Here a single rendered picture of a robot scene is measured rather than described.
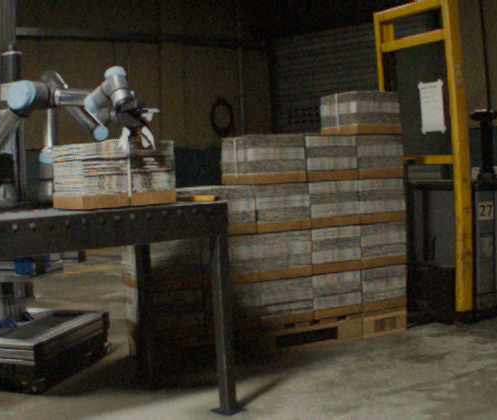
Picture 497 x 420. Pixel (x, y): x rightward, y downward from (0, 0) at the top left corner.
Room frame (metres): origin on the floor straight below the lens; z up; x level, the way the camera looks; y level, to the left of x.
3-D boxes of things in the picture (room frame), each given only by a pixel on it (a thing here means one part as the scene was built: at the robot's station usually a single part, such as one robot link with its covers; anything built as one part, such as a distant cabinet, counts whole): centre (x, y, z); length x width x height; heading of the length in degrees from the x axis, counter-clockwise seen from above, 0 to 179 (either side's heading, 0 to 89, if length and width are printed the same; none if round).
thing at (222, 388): (2.91, 0.13, 0.34); 0.06 x 0.06 x 0.68; 42
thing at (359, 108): (4.30, -0.59, 0.65); 0.39 x 0.30 x 1.29; 25
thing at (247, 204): (3.99, 0.07, 0.42); 1.17 x 0.39 x 0.83; 115
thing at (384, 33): (4.78, -0.85, 0.97); 0.09 x 0.09 x 1.75; 25
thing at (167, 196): (2.94, 0.42, 0.83); 0.29 x 0.16 x 0.04; 36
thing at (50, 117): (3.94, 1.02, 1.19); 0.15 x 0.12 x 0.55; 13
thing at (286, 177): (4.05, -0.05, 0.86); 0.38 x 0.29 x 0.04; 25
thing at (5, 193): (3.32, 1.10, 0.87); 0.15 x 0.15 x 0.10
